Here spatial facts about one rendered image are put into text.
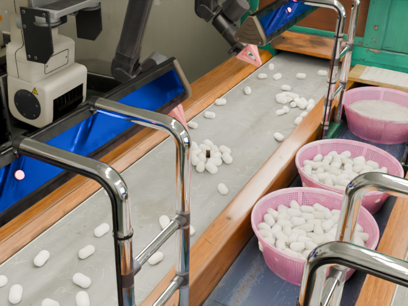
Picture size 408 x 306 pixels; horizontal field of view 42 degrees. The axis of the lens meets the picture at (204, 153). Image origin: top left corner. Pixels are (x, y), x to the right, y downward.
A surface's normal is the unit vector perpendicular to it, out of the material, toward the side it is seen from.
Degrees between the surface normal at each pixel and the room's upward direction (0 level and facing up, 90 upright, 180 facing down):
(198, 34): 90
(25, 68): 90
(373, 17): 90
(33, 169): 58
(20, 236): 45
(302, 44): 67
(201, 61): 90
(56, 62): 98
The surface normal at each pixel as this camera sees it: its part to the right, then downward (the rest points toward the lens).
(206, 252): 0.03, -0.87
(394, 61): -0.47, 0.42
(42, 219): 0.64, -0.43
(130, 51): -0.15, 0.48
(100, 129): 0.76, -0.25
